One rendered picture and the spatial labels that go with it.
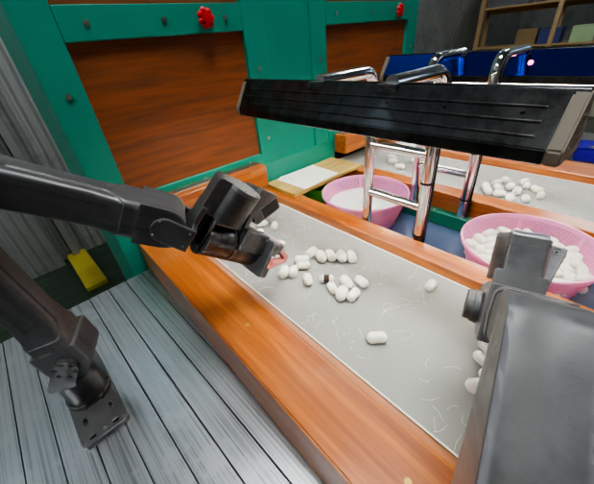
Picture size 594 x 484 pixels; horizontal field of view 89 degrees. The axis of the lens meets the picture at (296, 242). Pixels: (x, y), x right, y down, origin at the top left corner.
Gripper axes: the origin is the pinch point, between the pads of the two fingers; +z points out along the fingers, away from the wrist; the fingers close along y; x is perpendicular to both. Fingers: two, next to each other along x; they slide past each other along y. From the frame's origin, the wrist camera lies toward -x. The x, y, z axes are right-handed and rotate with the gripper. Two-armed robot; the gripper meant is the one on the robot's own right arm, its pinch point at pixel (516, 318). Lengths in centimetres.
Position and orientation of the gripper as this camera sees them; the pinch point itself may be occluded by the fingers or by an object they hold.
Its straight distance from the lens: 63.7
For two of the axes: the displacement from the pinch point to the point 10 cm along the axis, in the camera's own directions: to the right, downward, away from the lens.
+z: 6.2, 2.2, 7.5
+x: -4.2, 9.0, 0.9
